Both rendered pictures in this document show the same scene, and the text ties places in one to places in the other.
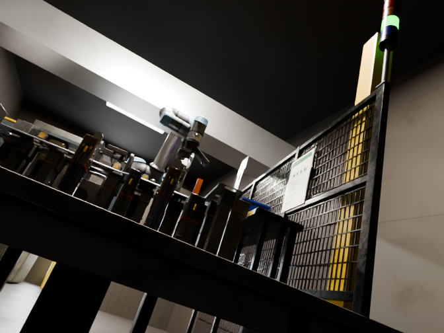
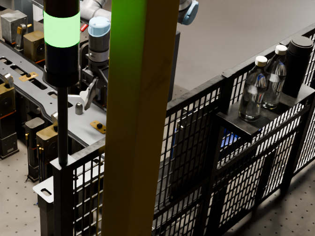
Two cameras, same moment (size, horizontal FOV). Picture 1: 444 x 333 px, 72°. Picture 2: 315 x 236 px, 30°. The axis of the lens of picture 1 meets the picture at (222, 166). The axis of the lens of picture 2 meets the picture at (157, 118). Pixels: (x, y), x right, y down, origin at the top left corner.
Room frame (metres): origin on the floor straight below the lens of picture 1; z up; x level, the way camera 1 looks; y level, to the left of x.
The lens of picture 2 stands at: (0.40, -1.39, 2.45)
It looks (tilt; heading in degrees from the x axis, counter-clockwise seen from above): 37 degrees down; 50
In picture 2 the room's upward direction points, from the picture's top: 6 degrees clockwise
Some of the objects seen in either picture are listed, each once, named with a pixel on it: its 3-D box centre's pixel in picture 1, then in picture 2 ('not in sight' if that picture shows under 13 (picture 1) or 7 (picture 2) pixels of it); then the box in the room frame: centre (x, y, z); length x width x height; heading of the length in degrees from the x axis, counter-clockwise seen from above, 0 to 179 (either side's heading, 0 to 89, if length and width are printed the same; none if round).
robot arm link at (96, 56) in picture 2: (194, 139); (98, 53); (1.41, 0.18, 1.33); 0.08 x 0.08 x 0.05
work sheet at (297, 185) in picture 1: (298, 181); (198, 148); (1.41, -0.40, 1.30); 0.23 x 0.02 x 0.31; 10
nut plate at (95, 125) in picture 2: not in sight; (99, 125); (1.42, 0.16, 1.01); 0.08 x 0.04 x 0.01; 100
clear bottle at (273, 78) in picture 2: not in sight; (274, 76); (1.63, -0.46, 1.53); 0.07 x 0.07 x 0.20
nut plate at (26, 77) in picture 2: not in sight; (28, 75); (1.34, 0.62, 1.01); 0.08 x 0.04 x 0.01; 9
